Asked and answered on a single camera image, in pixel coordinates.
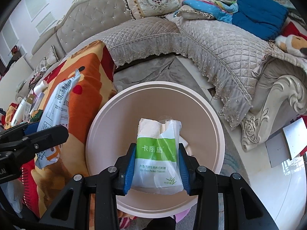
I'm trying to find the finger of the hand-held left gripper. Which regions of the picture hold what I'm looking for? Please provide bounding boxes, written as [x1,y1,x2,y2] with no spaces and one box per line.
[0,122,42,145]
[14,125,69,161]

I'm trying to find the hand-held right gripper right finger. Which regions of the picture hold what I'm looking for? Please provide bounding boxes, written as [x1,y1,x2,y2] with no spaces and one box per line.
[178,144,279,230]

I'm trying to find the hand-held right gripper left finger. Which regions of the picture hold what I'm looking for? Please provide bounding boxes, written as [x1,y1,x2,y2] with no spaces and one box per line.
[40,143,138,230]

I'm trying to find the green white tissue pack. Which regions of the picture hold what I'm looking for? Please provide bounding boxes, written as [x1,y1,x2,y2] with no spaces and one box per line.
[132,118,184,194]

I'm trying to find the white snack packet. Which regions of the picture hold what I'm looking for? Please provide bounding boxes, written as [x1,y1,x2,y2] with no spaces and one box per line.
[36,69,81,168]

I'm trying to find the pink round plastic basin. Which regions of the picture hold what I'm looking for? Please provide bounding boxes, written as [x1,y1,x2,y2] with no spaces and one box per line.
[86,81,226,219]

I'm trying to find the white bottle pink label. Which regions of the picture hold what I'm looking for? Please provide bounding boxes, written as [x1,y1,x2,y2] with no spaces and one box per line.
[34,80,48,95]

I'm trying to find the pile of clothes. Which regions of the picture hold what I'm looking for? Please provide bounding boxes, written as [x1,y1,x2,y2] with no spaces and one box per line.
[29,71,44,89]

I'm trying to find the small embroidered pillow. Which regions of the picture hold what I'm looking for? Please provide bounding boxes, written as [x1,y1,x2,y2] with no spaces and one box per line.
[43,44,59,64]

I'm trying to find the orange red printed blanket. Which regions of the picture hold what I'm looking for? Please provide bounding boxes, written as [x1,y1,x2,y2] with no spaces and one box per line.
[0,40,118,218]

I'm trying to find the grey flat board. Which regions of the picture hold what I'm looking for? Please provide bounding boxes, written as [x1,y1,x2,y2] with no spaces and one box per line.
[265,132,292,168]

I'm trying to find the white flat board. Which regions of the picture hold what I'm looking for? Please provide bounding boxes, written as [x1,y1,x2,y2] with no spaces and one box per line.
[283,118,307,159]

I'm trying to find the beige tufted headboard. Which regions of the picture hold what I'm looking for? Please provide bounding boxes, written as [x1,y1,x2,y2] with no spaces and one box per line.
[31,0,135,61]

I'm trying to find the beige tufted sofa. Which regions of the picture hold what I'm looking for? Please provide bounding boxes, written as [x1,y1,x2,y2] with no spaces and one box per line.
[61,16,307,130]

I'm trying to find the small beige cushion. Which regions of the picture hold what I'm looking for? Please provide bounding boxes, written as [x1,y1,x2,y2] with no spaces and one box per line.
[174,5,214,21]

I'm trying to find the plush toy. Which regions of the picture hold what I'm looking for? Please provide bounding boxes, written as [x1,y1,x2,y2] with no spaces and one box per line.
[275,34,307,58]

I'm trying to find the colourful light blue blanket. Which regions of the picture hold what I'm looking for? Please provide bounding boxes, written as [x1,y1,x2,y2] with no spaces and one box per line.
[180,0,239,24]

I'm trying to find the dark blue quilt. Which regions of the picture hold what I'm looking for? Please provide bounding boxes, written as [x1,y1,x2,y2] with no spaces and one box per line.
[231,0,290,41]

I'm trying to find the carved cream bed frame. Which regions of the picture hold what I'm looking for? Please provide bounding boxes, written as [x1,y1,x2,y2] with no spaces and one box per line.
[241,74,307,152]

